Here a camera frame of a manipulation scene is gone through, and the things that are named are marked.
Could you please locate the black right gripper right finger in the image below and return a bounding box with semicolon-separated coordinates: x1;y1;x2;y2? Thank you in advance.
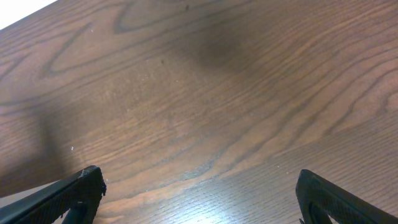
295;169;397;224

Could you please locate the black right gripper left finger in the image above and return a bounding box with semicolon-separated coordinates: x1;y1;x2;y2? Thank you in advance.
1;166;106;224

